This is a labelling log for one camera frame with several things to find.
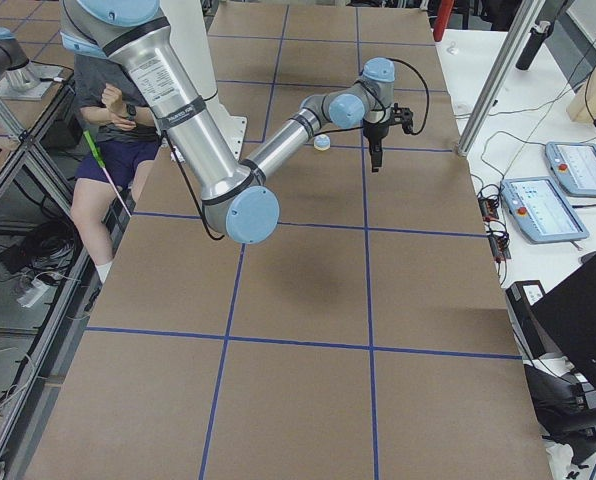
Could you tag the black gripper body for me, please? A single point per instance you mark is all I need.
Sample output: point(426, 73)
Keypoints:
point(375, 132)

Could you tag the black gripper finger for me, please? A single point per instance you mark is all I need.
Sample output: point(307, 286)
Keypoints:
point(375, 152)

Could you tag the blue and cream bell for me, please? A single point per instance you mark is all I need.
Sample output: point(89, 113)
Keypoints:
point(322, 142)

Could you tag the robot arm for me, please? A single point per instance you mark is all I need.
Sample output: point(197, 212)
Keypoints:
point(163, 48)

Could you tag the clear plastic bag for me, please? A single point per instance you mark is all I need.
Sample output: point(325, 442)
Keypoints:
point(452, 49)

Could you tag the red cylinder object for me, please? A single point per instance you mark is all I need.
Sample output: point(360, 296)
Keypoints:
point(444, 13)

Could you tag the near teach pendant tablet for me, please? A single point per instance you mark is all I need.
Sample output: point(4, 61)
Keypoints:
point(541, 210)

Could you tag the teach pendant tablet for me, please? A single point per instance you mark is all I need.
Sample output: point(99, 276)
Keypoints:
point(573, 166)
point(541, 210)

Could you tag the brown paper table cover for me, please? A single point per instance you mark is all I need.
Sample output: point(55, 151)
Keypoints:
point(367, 338)

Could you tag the far teach pendant tablet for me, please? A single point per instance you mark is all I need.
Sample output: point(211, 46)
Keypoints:
point(573, 166)

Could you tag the seated person grey shirt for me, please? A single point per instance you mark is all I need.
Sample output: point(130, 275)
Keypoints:
point(127, 137)

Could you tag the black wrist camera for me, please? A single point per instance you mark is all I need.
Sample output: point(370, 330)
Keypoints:
point(403, 117)

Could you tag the white pedestal base plate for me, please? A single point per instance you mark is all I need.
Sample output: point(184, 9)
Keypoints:
point(233, 135)

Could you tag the aluminium frame post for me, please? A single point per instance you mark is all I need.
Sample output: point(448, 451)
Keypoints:
point(509, 52)

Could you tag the green handled stick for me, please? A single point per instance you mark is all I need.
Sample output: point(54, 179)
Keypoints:
point(96, 153)

